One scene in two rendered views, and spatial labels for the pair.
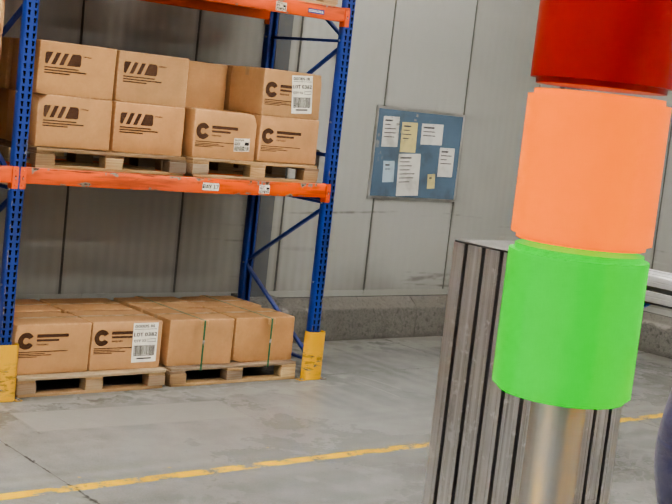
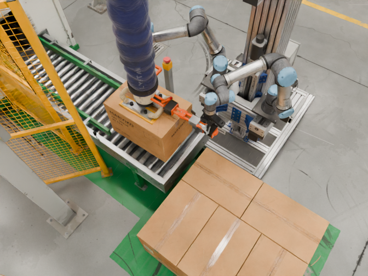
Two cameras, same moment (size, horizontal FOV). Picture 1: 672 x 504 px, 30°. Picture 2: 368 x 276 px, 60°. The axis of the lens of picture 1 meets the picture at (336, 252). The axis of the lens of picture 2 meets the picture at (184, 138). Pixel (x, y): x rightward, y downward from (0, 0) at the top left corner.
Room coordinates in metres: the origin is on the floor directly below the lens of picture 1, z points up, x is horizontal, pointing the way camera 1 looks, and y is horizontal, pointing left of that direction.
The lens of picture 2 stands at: (1.32, -2.09, 3.09)
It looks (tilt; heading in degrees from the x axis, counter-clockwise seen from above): 59 degrees down; 79
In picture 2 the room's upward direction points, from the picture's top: 3 degrees counter-clockwise
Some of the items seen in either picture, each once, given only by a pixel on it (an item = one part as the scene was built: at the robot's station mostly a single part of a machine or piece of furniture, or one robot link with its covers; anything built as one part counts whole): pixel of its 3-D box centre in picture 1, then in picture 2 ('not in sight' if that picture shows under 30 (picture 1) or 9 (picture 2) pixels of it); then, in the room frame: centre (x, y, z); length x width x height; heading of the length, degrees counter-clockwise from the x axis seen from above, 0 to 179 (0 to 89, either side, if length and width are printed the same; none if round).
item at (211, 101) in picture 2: not in sight; (211, 101); (1.72, -0.92, 1.51); 0.09 x 0.08 x 0.11; 5
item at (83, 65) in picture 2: not in sight; (87, 65); (0.79, 0.57, 0.60); 1.60 x 0.10 x 0.09; 130
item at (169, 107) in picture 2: not in sight; (170, 107); (1.50, -0.68, 1.21); 0.10 x 0.08 x 0.06; 41
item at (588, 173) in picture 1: (590, 169); not in sight; (0.45, -0.09, 2.24); 0.05 x 0.05 x 0.05
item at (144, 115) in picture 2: not in sight; (138, 108); (1.26, -0.55, 1.11); 0.34 x 0.10 x 0.05; 131
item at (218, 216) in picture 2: not in sight; (230, 235); (1.80, -1.48, 0.34); 1.20 x 1.00 x 0.40; 130
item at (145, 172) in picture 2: not in sight; (73, 122); (0.57, -0.09, 0.50); 2.31 x 0.05 x 0.19; 130
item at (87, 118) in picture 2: not in sight; (50, 96); (0.39, 0.22, 0.60); 1.60 x 0.10 x 0.09; 130
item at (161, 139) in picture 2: not in sight; (150, 117); (1.33, -0.49, 0.89); 0.60 x 0.40 x 0.40; 132
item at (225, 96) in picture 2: not in sight; (224, 95); (1.82, -0.90, 1.51); 0.11 x 0.11 x 0.08; 5
